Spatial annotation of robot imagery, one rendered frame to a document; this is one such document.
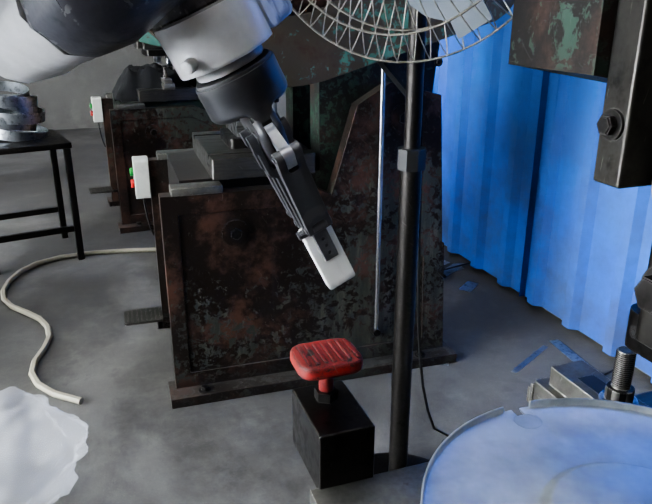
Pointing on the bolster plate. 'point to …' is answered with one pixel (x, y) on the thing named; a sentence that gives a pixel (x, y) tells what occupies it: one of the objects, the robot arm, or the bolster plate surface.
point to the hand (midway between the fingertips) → (327, 253)
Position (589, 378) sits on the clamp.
